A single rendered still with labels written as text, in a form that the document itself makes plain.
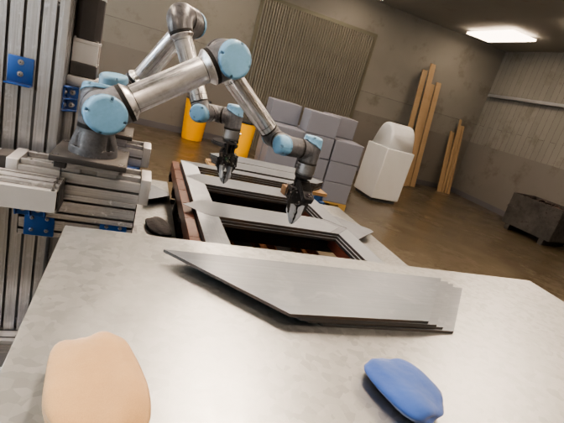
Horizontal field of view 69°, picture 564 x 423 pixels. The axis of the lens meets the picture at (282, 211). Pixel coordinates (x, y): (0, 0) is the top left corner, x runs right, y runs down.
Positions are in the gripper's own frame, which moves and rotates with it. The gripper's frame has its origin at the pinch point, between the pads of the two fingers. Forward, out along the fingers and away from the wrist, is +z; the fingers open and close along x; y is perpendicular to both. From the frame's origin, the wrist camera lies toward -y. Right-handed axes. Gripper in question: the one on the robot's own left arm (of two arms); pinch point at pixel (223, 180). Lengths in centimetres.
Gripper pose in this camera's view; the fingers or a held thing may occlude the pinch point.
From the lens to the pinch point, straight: 195.2
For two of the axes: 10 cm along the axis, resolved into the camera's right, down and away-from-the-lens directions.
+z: -1.9, 9.4, 2.9
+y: 2.8, 3.4, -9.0
